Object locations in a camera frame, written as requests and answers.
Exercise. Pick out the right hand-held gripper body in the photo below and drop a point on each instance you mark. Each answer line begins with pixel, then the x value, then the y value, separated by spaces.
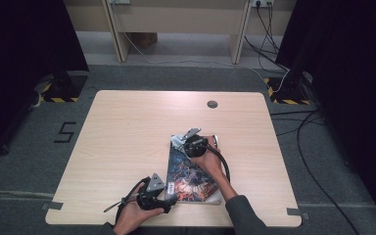
pixel 196 147

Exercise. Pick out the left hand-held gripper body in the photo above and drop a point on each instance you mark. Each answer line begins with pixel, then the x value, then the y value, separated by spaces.
pixel 151 199

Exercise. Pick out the light blue cloth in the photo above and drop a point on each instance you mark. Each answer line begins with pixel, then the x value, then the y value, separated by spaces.
pixel 176 142

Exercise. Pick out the blue illustrated magazine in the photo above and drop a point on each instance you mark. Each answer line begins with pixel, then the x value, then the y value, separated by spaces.
pixel 189 186

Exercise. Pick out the person's right hand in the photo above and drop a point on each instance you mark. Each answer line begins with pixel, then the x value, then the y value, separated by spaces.
pixel 210 163

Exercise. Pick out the person's left hand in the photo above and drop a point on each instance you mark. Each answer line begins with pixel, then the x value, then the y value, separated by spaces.
pixel 132 217

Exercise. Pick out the round grey table grommet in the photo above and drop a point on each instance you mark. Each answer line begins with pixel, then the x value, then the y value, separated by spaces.
pixel 212 104

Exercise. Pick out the grey tape piece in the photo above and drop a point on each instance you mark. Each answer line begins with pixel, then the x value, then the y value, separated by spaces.
pixel 297 212
pixel 52 206

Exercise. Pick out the black stand base hazard tape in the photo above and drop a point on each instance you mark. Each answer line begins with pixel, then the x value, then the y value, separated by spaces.
pixel 63 89
pixel 289 89

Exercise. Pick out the brown cardboard box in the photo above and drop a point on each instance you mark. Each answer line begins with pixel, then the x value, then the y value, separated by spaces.
pixel 145 39

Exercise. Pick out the black curtain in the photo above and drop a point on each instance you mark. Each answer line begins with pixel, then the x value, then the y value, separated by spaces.
pixel 19 49
pixel 352 65

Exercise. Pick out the white wall socket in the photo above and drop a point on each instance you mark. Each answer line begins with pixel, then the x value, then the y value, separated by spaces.
pixel 120 1
pixel 262 2

